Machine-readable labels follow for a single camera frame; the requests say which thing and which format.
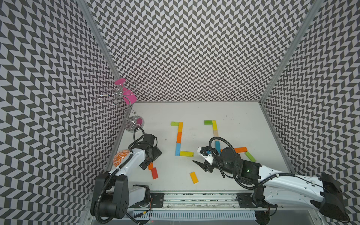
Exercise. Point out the yellow-orange block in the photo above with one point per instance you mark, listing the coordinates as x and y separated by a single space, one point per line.
194 178
180 127

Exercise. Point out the yellow-green long block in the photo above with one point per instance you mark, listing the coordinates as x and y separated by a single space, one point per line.
186 154

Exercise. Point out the blue block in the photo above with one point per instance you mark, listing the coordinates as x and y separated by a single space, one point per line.
178 149

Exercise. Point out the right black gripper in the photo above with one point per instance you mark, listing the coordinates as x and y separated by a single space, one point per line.
204 166

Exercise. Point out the orange patterned plate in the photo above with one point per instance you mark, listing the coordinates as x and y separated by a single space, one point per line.
120 157

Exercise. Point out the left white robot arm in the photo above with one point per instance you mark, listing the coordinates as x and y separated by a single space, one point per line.
113 198

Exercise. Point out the red block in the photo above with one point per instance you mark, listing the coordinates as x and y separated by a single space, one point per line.
154 173

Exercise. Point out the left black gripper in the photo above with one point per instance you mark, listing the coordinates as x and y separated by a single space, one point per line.
156 153

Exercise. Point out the yellow block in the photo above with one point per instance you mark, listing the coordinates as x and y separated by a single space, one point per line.
214 126

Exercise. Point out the metal base rail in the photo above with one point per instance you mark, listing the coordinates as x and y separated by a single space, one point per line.
190 207

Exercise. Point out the pink wire jewelry stand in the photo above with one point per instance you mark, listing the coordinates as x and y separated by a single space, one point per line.
117 95

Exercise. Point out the teal block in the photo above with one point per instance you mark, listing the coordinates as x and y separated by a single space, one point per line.
217 145

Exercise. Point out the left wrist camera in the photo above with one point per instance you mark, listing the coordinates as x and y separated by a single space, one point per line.
149 139

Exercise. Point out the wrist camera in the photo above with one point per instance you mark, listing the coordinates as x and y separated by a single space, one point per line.
149 139
206 153

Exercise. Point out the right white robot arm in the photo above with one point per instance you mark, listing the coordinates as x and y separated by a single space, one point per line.
271 188

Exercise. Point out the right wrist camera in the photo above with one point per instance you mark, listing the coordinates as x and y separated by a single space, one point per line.
206 153

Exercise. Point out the orange block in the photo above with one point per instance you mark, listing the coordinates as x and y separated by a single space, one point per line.
150 166
241 150
179 137

